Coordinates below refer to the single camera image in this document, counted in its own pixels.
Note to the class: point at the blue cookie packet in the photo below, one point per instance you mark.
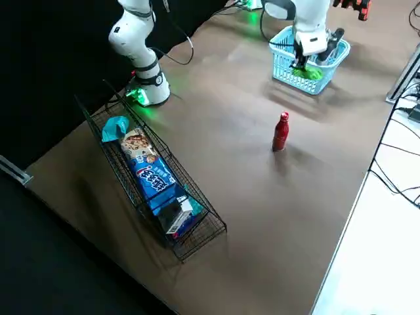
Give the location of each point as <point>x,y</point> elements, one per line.
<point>151,177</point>

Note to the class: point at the red cola bottle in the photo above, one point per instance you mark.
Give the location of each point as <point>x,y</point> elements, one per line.
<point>280,134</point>

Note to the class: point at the blue plastic basket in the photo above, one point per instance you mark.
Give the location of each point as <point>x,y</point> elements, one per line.
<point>308,88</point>

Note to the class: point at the aluminium profile post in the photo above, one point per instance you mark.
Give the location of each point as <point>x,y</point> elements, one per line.
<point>14,172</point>
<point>405,72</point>

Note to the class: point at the green snack packet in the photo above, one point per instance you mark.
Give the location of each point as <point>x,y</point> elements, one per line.
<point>310,73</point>

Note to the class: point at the teal snack packet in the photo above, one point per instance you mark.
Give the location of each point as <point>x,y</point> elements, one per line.
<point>196,205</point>
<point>113,128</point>

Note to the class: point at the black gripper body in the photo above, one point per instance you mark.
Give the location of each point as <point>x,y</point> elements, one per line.
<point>336,35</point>

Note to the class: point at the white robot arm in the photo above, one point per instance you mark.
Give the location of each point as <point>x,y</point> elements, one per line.
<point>131,39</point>

